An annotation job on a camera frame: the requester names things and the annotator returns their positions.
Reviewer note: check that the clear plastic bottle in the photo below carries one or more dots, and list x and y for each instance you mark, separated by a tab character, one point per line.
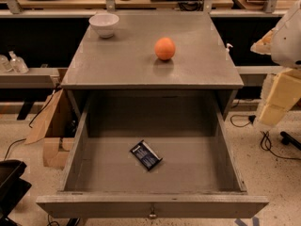
17	63

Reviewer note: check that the orange fruit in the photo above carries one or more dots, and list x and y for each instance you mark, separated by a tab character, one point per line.
165	48

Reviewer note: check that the dark blue rxbar wrapper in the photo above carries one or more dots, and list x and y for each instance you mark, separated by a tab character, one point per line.
145	155

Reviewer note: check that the white ceramic bowl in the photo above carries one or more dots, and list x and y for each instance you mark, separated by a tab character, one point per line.
104	24

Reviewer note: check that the metal drawer knob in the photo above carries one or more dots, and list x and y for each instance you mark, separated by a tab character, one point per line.
152	214

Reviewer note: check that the open grey top drawer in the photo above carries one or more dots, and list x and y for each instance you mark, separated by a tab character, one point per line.
197	177

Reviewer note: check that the grey wooden cabinet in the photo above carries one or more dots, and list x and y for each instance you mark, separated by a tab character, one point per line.
128	61

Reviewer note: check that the brown cardboard box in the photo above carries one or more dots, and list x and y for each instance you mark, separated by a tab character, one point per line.
50	127

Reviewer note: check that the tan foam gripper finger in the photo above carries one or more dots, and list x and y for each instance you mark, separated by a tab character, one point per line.
280	92

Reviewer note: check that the small white pump bottle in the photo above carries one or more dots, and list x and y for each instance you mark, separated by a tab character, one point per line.
228	48

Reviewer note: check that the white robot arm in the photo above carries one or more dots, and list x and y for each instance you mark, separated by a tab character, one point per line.
283	42

